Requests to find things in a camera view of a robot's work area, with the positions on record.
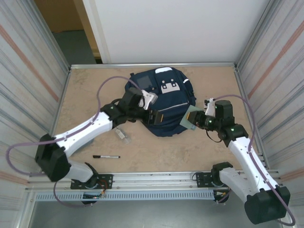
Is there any pale green wallet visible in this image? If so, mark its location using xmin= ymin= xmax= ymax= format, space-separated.
xmin=180 ymin=106 xmax=200 ymax=131

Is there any navy blue student backpack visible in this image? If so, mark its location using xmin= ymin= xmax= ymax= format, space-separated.
xmin=124 ymin=66 xmax=198 ymax=138

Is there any clear plastic pencil case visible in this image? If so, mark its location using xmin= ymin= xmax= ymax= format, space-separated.
xmin=115 ymin=127 xmax=132 ymax=145

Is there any black and white marker pen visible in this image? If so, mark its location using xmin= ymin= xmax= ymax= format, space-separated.
xmin=92 ymin=154 xmax=121 ymax=159

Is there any grey metal shelf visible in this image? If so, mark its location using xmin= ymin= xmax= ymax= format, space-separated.
xmin=28 ymin=201 xmax=285 ymax=228

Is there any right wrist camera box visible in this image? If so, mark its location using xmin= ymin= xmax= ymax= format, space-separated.
xmin=204 ymin=97 xmax=216 ymax=117

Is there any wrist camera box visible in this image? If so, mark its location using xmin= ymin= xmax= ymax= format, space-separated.
xmin=204 ymin=97 xmax=216 ymax=117
xmin=139 ymin=89 xmax=159 ymax=110

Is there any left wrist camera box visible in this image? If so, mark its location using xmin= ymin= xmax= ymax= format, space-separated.
xmin=139 ymin=89 xmax=159 ymax=110

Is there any aluminium table side rail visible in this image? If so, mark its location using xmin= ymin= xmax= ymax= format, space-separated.
xmin=40 ymin=68 xmax=72 ymax=172
xmin=234 ymin=67 xmax=271 ymax=170

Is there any aluminium table end rail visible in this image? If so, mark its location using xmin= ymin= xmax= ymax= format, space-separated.
xmin=70 ymin=62 xmax=238 ymax=70

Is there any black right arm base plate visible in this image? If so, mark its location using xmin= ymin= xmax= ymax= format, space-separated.
xmin=195 ymin=172 xmax=239 ymax=188

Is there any aluminium frame post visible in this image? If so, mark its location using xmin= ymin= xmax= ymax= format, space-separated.
xmin=234 ymin=0 xmax=285 ymax=72
xmin=23 ymin=0 xmax=72 ymax=72

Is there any grey slotted cable duct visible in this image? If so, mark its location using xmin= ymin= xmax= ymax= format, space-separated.
xmin=34 ymin=191 xmax=216 ymax=202

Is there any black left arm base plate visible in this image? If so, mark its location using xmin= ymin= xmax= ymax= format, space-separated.
xmin=70 ymin=174 xmax=114 ymax=190

